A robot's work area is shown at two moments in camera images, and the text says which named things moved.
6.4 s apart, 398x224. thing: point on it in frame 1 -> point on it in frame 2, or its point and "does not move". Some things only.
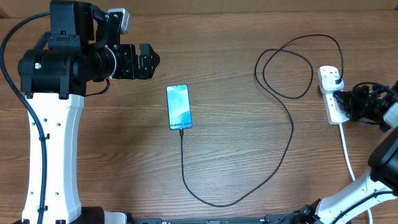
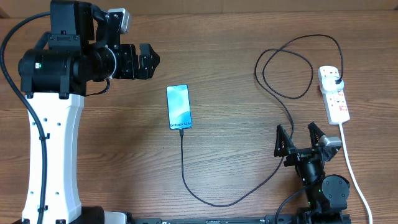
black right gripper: [348, 99] -> [286, 146]
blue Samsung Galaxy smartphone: [178, 107] does not move
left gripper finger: [148, 60] does not move
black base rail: [273, 219] does not move
